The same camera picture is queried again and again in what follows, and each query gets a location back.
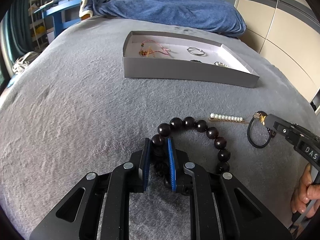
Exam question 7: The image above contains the white sneaker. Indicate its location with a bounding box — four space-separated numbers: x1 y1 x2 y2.
12 51 39 74

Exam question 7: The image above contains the teal curtain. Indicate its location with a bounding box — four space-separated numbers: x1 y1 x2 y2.
7 0 33 61

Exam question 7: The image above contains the silver bangle ring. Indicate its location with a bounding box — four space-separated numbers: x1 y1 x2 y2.
186 46 207 56

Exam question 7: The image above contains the grey shallow cardboard tray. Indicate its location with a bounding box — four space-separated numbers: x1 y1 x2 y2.
123 31 259 88

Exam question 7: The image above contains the red gold bead jewelry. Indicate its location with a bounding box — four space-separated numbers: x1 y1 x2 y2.
139 50 155 57

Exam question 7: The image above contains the grey bed cover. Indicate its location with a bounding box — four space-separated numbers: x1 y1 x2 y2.
1 17 319 239

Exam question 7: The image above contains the large dark bead bracelet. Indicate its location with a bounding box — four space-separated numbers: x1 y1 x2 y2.
151 116 232 190

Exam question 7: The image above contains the blue desk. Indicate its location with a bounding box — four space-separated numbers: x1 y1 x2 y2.
34 0 81 37

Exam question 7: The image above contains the beige wardrobe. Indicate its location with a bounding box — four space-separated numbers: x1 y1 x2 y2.
235 0 319 102

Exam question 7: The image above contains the pearl hair clip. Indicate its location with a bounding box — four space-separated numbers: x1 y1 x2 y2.
209 113 247 124

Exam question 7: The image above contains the blue blanket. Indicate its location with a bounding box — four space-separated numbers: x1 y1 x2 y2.
79 0 246 37

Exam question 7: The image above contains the right hand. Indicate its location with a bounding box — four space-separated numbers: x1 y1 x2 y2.
290 164 320 218

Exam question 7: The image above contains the pink string bracelet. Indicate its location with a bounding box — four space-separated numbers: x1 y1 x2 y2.
139 39 173 59

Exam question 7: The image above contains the white shelf rack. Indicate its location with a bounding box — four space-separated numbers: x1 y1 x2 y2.
28 0 49 53

